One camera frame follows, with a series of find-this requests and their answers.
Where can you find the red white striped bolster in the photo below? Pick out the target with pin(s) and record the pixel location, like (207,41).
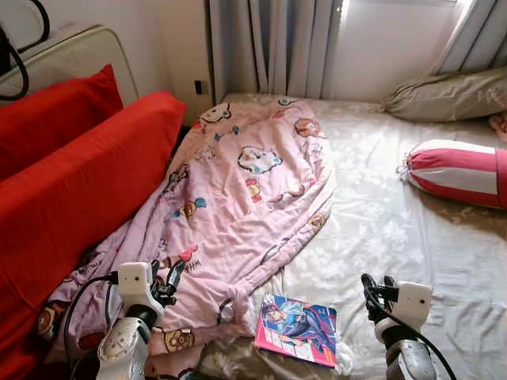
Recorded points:
(459,170)

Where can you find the colourful comic book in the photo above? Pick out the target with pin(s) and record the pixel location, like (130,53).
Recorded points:
(297,328)

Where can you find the bed with grey floral sheet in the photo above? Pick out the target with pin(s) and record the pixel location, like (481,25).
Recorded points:
(396,237)

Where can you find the grey curtain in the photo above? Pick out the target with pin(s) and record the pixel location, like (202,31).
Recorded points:
(269,39)
(483,32)

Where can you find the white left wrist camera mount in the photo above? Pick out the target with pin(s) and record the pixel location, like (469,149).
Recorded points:
(136,283)

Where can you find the upright quilted mattress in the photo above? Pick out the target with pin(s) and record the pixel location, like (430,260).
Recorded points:
(79,55)

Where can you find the small pink fabric item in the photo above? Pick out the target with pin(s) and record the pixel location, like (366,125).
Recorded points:
(499,127)

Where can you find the pink cartoon print blanket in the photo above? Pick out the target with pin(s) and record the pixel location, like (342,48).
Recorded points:
(238,198)

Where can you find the grey floral pillow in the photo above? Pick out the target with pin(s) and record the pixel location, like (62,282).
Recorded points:
(451,95)

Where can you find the wall socket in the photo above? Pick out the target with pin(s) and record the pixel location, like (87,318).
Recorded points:
(199,87)

